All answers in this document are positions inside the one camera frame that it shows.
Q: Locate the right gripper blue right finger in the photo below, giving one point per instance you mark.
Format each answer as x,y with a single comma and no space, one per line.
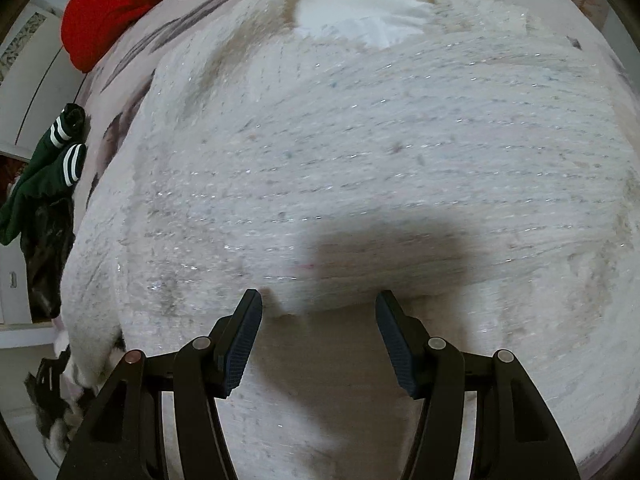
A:
431,370

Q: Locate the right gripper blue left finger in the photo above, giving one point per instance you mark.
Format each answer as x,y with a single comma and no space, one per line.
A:
207,369

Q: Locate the white fuzzy knit jacket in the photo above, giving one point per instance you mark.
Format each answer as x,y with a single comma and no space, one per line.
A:
350,209

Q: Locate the black garment on bed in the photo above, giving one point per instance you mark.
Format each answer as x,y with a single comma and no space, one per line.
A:
46,243

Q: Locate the white drawer unit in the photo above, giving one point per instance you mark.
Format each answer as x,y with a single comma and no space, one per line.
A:
15,308

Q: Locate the green striped-cuff garment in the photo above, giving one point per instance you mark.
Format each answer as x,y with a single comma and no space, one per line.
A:
54,169

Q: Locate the floral pink bed blanket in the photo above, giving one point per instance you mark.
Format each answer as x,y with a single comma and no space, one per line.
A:
165,35

